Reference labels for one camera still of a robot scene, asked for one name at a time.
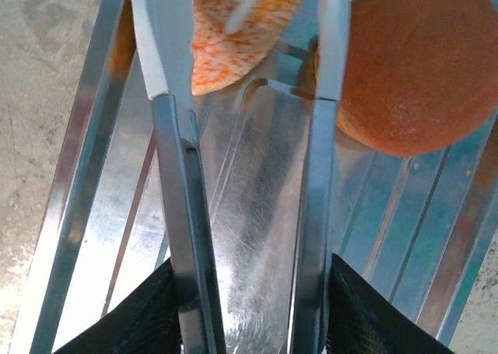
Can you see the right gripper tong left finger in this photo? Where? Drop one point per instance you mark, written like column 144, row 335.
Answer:
column 175, row 155

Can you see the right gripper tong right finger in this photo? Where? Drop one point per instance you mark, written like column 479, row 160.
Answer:
column 321, row 175

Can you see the metal baking tray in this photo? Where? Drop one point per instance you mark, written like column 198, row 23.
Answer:
column 257, row 175

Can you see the speckled oval bread roll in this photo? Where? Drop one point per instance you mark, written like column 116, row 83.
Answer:
column 218, row 66

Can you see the round brown bun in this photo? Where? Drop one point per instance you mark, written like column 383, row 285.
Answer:
column 408, row 78

